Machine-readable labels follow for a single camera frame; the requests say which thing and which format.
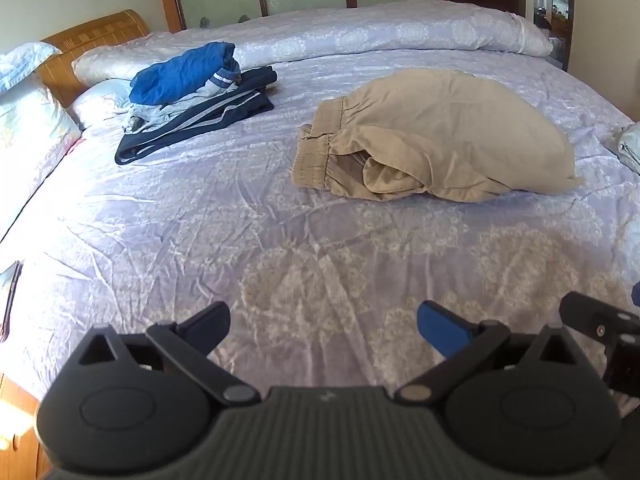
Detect light blue garment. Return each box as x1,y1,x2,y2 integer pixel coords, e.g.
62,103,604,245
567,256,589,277
122,67,242,133

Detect folded lilac patterned quilt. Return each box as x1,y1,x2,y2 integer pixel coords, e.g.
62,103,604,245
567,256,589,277
71,0,555,88

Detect wooden headboard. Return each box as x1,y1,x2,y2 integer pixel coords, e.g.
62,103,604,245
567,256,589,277
37,8,151,108

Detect glass display cabinet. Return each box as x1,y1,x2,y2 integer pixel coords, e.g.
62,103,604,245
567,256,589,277
530,0,573,71

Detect bed with lilac patterned sheet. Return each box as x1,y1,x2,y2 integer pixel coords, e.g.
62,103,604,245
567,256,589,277
0,0,640,411

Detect navy striped pants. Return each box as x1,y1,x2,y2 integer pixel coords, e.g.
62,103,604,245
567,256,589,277
114,65,279,167

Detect large pale printed pillow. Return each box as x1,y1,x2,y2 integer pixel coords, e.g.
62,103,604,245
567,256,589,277
0,77,83,241

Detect folded pale blue cloth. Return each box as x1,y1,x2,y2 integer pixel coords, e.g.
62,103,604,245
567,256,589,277
602,122,640,176

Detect light blue printed pillow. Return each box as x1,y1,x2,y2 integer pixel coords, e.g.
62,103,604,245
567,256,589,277
0,41,63,93

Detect small light blue pillow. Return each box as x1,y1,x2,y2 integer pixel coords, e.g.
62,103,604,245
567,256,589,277
67,78,133,131

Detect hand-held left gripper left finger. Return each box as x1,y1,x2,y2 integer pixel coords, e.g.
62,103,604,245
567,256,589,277
76,301,262,407

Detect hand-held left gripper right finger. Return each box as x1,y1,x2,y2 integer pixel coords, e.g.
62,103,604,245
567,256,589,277
395,300,581,403

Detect dark-edged flat object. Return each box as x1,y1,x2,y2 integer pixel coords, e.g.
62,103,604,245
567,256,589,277
0,260,24,343

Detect khaki pants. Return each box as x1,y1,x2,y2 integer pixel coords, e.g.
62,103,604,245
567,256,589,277
291,68,586,204

